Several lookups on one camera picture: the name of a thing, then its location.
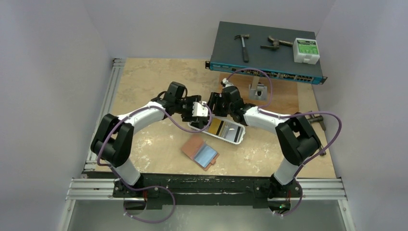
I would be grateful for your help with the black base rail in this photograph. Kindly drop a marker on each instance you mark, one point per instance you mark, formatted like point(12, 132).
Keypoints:
point(160, 188)

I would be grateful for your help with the plywood board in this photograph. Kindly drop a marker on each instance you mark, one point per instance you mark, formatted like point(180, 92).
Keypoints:
point(273, 95)

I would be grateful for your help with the white plastic basket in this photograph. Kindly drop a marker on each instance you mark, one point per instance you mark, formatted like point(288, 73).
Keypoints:
point(233, 132)

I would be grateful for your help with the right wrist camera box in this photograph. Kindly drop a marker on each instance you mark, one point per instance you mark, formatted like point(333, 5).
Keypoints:
point(225, 83)

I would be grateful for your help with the tan leather card holder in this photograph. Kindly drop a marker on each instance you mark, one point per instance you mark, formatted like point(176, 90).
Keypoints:
point(197, 150)

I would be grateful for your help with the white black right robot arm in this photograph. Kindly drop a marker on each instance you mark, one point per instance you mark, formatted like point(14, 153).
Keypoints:
point(297, 138)

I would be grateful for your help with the blue network switch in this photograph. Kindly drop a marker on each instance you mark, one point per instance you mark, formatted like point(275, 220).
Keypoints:
point(279, 64)

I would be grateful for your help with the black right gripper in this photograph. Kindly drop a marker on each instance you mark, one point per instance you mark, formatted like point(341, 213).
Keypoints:
point(215, 104)

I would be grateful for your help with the aluminium frame rails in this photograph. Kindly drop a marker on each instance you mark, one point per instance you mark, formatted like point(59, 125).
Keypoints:
point(99, 185)

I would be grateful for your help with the gold magnetic stripe card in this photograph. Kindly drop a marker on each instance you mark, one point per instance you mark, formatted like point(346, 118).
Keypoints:
point(216, 127)

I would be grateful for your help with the small hammer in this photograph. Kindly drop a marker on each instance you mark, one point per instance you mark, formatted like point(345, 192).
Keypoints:
point(245, 55)

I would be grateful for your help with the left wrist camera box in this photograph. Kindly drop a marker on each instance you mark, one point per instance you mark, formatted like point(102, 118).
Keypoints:
point(199, 109)

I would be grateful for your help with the grey metal stand bracket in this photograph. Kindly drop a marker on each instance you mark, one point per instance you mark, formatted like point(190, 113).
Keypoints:
point(257, 90)

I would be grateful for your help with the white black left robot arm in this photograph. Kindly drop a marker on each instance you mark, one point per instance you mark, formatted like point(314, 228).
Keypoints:
point(112, 142)

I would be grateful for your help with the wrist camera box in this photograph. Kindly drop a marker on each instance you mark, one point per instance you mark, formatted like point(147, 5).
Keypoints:
point(225, 83)
point(199, 109)

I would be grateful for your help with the metal crank handle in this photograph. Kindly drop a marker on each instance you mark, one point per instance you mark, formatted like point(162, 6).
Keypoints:
point(318, 124)

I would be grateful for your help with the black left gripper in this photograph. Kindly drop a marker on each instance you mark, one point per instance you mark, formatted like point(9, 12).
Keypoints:
point(188, 117)

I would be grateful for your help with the white green electrical box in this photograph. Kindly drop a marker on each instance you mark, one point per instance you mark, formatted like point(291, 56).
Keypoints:
point(306, 51)

